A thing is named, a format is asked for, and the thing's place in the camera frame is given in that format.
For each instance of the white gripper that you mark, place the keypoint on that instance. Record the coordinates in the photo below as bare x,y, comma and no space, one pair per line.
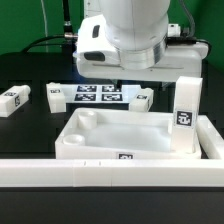
96,57

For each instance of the white desk top tray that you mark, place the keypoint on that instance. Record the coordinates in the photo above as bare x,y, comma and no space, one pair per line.
94,133

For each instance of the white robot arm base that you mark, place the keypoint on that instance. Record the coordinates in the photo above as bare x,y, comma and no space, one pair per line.
91,8

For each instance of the white right fence bar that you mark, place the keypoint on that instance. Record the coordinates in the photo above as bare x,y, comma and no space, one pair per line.
209,138

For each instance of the white fence bar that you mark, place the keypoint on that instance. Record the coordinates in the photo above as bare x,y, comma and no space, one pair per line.
110,173
209,138

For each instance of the white tag mat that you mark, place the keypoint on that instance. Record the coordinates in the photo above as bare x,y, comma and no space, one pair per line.
94,93

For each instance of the white front fence bar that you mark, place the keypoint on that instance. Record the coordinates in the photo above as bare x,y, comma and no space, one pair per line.
110,173

